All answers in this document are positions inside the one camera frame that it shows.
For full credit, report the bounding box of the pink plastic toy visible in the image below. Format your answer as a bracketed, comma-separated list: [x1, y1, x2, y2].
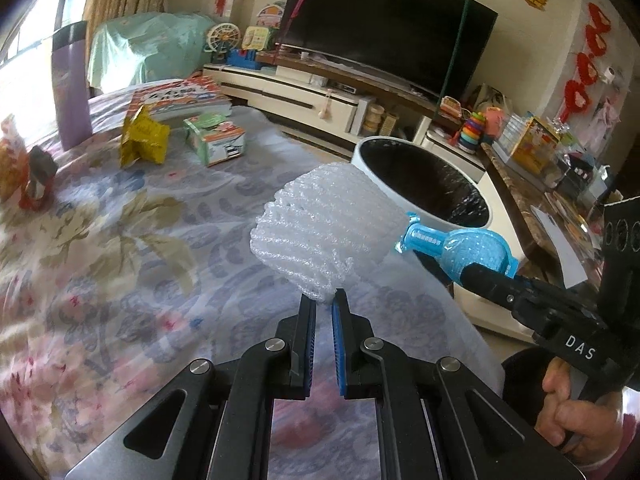
[482, 106, 511, 143]

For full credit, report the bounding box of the yellow green toy phone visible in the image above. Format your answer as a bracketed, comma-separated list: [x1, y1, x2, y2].
[242, 25, 273, 53]

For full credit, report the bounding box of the person's right hand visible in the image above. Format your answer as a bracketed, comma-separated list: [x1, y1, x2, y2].
[535, 357, 626, 456]

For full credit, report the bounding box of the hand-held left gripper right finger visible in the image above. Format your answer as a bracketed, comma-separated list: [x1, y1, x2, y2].
[330, 288, 583, 480]

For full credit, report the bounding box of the white upright box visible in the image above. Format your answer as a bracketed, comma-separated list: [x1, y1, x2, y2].
[350, 96, 376, 136]

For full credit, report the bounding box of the floral tablecloth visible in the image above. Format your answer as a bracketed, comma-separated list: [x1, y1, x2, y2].
[0, 77, 503, 480]

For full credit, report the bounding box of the red paper wall decoration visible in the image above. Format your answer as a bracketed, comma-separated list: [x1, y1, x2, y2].
[557, 2, 613, 123]

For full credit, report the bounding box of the small green carton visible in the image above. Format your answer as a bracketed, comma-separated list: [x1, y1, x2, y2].
[182, 112, 247, 167]

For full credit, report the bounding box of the black flat television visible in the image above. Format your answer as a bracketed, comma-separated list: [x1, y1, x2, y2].
[277, 0, 500, 103]

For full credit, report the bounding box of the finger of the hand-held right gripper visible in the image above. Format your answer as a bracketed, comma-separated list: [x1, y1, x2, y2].
[460, 264, 556, 333]

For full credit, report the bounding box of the teal furniture cover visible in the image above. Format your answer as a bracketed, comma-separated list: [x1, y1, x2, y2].
[87, 11, 216, 96]

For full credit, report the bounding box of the clear plastic drawer organizer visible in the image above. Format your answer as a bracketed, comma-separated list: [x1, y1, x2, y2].
[500, 112, 528, 158]

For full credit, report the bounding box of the marble top side cabinet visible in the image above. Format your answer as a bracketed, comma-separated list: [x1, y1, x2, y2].
[450, 142, 606, 346]

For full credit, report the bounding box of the pink hanging cord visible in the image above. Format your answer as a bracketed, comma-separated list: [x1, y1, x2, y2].
[272, 0, 326, 66]

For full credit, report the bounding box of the green hanging cord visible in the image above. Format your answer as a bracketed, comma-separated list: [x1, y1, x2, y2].
[435, 0, 471, 111]

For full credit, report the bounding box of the white foam fruit net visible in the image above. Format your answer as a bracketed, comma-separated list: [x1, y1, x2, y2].
[250, 161, 408, 306]

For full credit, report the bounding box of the colourful picture book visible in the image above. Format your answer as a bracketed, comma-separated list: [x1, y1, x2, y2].
[129, 76, 233, 122]

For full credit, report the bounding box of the toy ferris wheel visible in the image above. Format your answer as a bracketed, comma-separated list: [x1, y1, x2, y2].
[202, 22, 241, 63]

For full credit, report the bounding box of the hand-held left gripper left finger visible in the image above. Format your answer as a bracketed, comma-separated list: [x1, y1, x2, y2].
[65, 296, 317, 480]

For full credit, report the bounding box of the yellow snack wrapper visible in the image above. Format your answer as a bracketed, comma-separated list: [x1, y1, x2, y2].
[119, 105, 171, 168]

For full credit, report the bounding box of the white bin with black liner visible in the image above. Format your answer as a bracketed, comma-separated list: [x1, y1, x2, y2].
[350, 136, 494, 233]

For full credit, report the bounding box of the tan bag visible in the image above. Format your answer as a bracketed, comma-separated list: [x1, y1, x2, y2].
[465, 84, 513, 116]

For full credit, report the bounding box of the yellow toy box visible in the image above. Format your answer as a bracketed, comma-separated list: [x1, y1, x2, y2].
[510, 116, 561, 176]

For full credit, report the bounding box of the blue plastic toy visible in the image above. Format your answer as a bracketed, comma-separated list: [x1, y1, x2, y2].
[227, 49, 261, 71]

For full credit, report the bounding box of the white paper sheet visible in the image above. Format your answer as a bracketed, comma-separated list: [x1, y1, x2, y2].
[530, 205, 588, 288]

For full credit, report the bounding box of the rainbow stacking ring toy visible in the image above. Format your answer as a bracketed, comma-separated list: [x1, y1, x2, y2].
[460, 110, 487, 153]

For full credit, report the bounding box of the purple bottle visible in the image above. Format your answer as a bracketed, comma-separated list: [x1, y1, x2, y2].
[50, 21, 94, 151]

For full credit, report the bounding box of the window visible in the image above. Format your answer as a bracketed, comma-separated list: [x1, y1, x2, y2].
[0, 0, 91, 96]

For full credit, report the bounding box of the white television cabinet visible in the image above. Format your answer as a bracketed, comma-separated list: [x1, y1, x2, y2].
[202, 52, 488, 183]

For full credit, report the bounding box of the cartoon house cutout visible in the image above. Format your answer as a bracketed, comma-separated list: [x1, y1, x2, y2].
[257, 2, 286, 28]

